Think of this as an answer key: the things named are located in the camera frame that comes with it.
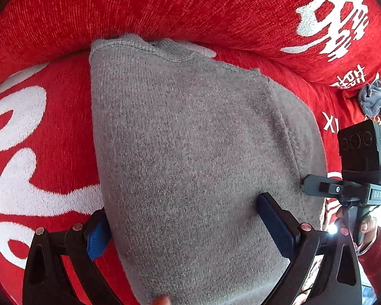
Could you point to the person's right forearm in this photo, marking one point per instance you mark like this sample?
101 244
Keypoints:
379 260

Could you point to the grey-blue towel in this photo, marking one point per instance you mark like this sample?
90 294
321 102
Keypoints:
376 100

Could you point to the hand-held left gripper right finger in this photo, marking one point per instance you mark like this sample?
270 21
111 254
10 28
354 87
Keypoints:
276 224

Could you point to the person's right hand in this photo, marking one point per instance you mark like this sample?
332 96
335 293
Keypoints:
368 227

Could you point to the red cover white characters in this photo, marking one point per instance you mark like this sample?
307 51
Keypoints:
177 6

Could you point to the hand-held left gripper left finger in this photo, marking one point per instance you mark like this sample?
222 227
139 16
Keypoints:
97 240

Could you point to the grey knit sweater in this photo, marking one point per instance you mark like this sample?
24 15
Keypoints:
193 149

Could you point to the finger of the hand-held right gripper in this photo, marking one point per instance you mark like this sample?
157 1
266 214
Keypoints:
311 185

